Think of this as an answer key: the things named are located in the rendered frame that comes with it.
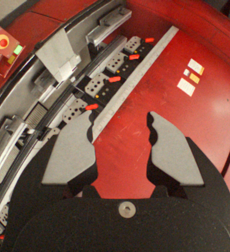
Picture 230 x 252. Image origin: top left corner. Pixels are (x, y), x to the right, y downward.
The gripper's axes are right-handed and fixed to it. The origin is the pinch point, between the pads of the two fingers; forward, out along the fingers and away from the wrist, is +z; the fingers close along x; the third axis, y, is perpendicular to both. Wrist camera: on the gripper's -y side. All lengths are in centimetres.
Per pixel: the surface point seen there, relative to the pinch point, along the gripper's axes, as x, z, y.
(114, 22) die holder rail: -3, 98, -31
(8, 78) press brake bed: -65, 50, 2
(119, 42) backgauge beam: 2, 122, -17
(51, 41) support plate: -31, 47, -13
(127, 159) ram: 6, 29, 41
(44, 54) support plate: -34, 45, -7
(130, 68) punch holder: 8, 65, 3
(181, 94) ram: 39, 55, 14
